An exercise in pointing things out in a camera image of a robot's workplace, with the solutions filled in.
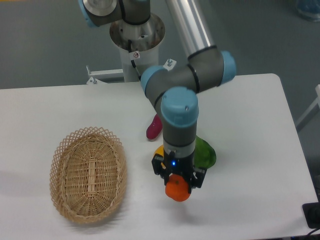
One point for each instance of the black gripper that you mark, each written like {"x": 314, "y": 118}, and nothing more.
{"x": 183, "y": 166}

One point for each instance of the orange fruit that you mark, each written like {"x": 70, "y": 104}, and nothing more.
{"x": 177, "y": 188}

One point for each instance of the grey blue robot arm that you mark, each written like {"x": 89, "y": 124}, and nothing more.
{"x": 172, "y": 92}

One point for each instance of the yellow fruit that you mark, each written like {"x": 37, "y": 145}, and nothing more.
{"x": 160, "y": 153}

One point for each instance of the green leafy vegetable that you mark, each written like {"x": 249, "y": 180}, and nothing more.
{"x": 204, "y": 155}

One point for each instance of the magenta eggplant toy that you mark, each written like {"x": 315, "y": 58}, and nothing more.
{"x": 154, "y": 128}

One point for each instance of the woven wicker basket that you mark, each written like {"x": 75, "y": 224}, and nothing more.
{"x": 88, "y": 175}

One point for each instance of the black device at table edge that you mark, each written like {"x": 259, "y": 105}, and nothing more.
{"x": 312, "y": 214}

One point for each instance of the white furniture leg right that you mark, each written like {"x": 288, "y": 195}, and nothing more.
{"x": 310, "y": 112}

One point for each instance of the white metal frame bracket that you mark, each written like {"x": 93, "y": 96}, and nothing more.
{"x": 104, "y": 76}

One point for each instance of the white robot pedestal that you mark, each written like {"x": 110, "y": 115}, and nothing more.
{"x": 138, "y": 45}

